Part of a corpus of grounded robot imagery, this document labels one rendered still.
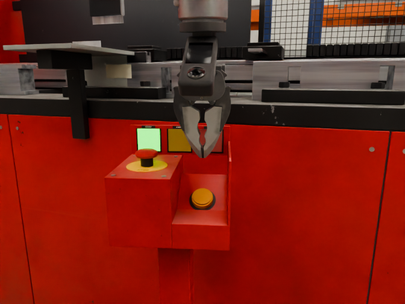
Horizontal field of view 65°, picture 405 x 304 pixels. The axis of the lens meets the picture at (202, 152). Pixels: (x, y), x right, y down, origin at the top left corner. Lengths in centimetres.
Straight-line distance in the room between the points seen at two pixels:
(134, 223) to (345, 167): 45
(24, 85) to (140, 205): 77
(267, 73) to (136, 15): 86
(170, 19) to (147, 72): 59
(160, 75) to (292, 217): 50
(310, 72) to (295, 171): 25
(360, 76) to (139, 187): 57
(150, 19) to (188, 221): 113
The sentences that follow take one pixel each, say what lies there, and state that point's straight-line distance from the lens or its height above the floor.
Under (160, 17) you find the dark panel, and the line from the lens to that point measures 151.
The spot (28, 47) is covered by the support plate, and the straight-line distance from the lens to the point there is 81.
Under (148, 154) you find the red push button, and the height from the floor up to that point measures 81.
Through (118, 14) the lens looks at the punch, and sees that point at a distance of 100.
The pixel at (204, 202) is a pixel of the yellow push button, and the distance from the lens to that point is 57.
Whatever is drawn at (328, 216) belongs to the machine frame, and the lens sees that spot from 77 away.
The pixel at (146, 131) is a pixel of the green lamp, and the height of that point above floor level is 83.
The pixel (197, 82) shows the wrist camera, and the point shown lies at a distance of 42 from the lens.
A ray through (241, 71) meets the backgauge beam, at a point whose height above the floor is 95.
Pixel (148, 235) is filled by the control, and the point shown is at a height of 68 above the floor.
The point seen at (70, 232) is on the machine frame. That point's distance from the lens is 104.
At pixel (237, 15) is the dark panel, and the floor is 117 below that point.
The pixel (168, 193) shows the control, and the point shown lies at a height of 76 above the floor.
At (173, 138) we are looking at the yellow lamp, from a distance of 64.
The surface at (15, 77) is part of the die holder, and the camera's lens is 120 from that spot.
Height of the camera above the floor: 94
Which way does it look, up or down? 13 degrees down
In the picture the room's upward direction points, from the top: straight up
